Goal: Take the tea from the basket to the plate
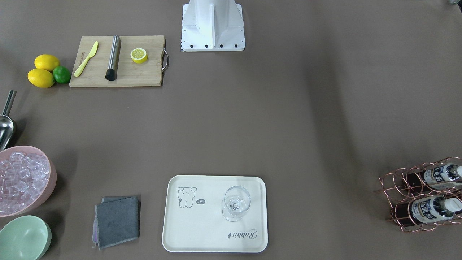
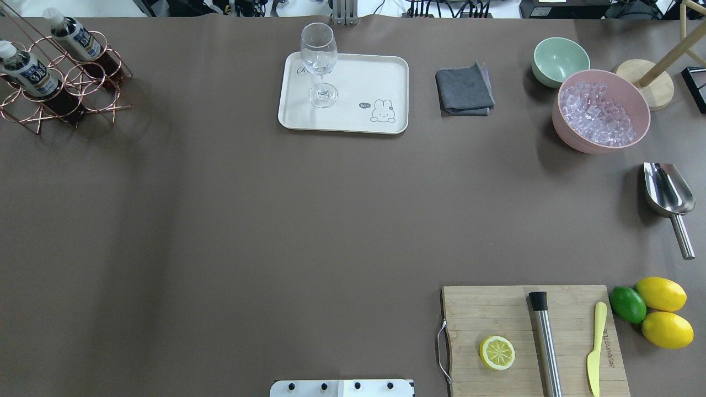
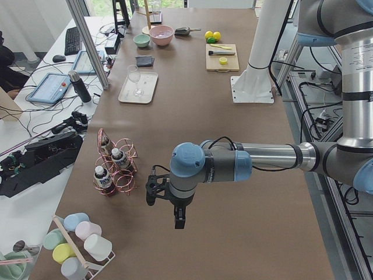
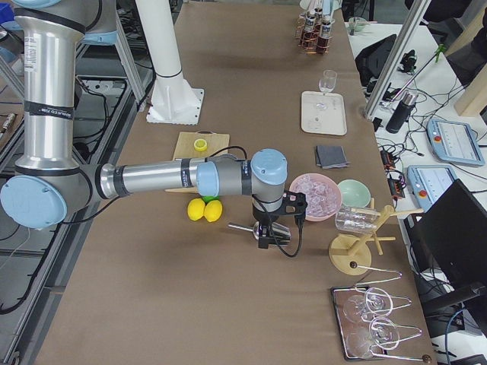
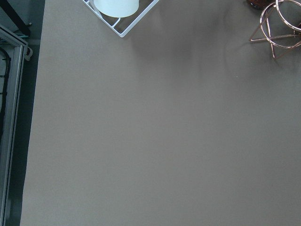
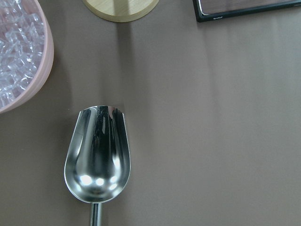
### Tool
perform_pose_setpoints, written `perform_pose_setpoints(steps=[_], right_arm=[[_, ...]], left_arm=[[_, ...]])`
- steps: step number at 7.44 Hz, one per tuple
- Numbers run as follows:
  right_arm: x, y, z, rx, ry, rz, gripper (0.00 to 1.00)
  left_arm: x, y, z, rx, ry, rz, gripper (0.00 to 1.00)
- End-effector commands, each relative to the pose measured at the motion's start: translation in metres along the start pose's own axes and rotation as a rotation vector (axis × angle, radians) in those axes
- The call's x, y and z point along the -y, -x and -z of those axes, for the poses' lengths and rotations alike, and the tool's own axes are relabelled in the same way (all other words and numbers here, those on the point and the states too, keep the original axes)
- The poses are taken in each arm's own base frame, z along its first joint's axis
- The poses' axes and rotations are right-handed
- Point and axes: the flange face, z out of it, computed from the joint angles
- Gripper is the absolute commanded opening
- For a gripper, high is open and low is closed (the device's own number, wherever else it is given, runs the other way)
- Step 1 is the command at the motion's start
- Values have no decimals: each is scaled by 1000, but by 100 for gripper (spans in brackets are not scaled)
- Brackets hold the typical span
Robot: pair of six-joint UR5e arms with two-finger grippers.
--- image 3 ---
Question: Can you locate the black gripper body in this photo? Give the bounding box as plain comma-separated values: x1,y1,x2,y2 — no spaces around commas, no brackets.
170,195,193,215

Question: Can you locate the copper wire bottle basket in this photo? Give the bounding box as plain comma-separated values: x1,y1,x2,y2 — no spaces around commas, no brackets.
93,128,138,197

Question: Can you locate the tea bottle front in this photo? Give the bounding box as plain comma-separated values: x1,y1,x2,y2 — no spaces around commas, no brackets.
94,165,115,196

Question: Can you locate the tea bottle back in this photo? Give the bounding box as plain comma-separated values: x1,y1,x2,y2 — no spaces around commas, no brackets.
100,136,111,149

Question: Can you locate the white cup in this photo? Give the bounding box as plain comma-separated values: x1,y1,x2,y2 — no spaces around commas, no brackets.
84,234,112,261

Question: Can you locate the pink cup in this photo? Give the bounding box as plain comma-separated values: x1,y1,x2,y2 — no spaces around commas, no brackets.
75,221,102,241

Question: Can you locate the white cup rack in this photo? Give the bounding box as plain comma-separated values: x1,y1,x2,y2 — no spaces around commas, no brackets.
52,215,116,279

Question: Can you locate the blue cup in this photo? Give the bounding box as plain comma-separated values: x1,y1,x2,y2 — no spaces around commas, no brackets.
64,212,90,231

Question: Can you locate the grey cup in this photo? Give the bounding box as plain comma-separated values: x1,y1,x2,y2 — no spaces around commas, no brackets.
61,257,87,280

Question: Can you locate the yellow cup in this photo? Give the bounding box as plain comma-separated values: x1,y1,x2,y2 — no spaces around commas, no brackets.
52,243,76,264

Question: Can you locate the beige serving tray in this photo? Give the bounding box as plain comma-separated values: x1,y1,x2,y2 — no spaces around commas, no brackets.
118,72,158,104

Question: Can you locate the green cup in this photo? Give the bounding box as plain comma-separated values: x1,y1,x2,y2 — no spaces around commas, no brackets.
43,228,66,250

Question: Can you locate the clear wine glass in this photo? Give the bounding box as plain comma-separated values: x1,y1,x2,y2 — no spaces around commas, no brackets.
127,65,143,96

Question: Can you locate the dark grey folded cloth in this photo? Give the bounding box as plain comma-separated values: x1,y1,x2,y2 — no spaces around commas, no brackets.
135,55,154,67

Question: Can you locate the half lemon slice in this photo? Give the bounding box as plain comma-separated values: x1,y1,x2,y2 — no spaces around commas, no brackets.
219,57,228,65

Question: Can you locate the wooden cutting board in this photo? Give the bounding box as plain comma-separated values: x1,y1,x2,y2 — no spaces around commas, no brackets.
206,44,240,72

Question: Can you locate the yellow plastic peeler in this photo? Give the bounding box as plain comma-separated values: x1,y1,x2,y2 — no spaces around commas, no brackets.
210,44,232,50

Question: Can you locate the black thermos bottle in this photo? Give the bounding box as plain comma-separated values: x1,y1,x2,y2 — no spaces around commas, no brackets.
68,70,92,103

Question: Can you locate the green lime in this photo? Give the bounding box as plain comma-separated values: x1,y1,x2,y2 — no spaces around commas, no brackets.
206,37,216,44

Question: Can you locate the green bowl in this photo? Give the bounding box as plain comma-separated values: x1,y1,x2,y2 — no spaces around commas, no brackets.
133,34,150,48

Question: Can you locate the blue teach pendant far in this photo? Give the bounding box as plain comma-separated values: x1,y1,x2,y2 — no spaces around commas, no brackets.
71,50,96,75

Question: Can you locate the blue teach pendant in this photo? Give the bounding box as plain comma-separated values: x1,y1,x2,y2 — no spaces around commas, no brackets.
26,73,71,104
71,50,96,75

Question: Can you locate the pink bowl with ice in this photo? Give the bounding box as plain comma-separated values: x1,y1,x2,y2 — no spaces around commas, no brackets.
149,25,174,46

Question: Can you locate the blue teach pendant near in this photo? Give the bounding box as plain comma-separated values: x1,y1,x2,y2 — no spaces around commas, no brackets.
26,73,71,104

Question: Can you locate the metal ice scoop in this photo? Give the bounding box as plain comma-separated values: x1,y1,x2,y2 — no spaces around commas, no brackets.
174,26,202,36

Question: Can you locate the yellow lemon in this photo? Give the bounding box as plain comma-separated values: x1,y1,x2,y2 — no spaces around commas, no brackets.
213,31,221,41
205,30,213,40

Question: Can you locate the black computer mouse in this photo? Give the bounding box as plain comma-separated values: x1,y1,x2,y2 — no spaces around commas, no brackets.
52,55,66,63

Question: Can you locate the wooden cup tree stand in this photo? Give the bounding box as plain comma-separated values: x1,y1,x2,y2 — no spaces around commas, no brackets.
138,0,162,35

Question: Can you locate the black keyboard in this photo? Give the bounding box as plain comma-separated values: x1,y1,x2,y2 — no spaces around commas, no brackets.
64,27,82,56

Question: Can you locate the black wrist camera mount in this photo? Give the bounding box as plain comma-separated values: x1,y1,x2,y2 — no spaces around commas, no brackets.
146,164,170,206

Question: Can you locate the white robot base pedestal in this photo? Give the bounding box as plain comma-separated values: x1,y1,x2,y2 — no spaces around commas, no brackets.
231,0,293,104

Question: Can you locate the black handled knife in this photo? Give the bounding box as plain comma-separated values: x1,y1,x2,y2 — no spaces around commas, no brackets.
208,50,235,56

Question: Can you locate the aluminium frame post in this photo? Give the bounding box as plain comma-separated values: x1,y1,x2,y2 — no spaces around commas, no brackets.
66,0,109,90

